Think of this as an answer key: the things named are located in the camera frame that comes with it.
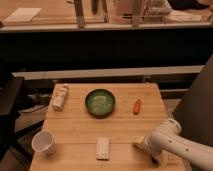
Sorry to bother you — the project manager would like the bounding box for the white sponge block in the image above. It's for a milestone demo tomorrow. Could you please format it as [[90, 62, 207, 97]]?
[[96, 137, 110, 160]]

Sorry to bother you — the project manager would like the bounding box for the white paper sheet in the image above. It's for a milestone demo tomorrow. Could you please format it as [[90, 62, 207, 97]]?
[[4, 7, 41, 22]]

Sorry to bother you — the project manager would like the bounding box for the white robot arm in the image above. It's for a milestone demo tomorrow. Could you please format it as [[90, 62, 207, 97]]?
[[142, 118, 213, 171]]

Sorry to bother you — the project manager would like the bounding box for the orange toy carrot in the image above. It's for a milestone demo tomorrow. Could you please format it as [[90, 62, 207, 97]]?
[[133, 99, 141, 115]]

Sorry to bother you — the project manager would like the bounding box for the green ceramic bowl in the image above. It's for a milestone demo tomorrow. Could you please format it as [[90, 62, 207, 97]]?
[[85, 89, 116, 117]]

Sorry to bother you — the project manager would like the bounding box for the black eraser block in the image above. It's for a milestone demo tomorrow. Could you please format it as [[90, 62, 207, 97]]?
[[151, 156, 158, 164]]

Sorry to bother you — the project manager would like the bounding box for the black chair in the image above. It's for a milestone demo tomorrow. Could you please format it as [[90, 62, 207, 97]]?
[[0, 77, 44, 161]]

